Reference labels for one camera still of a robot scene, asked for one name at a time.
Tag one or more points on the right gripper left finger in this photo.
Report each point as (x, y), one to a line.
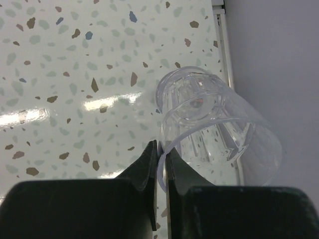
(120, 208)

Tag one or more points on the clear glass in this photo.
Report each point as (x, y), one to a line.
(188, 94)
(223, 149)

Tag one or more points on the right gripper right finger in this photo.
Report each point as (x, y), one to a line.
(197, 209)

